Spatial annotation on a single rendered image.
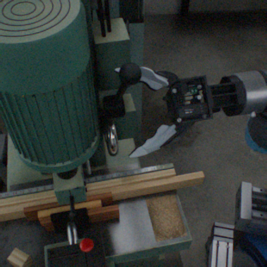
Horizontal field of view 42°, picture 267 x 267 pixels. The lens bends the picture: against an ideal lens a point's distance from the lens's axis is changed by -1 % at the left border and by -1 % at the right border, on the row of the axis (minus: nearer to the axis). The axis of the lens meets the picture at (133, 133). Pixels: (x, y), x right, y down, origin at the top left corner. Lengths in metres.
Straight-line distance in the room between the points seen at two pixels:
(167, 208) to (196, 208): 1.07
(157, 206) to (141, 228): 0.07
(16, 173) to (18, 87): 0.71
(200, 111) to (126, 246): 0.49
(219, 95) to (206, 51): 2.38
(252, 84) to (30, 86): 0.35
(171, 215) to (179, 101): 0.46
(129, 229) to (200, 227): 1.05
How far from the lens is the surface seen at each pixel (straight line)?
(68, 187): 0.84
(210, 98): 0.57
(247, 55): 3.00
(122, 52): 0.84
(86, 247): 0.82
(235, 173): 2.20
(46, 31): 0.50
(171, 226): 0.95
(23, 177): 1.21
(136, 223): 0.97
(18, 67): 0.51
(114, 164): 1.19
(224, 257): 1.70
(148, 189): 0.99
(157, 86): 0.62
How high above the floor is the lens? 1.79
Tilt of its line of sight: 51 degrees down
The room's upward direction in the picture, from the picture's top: straight up
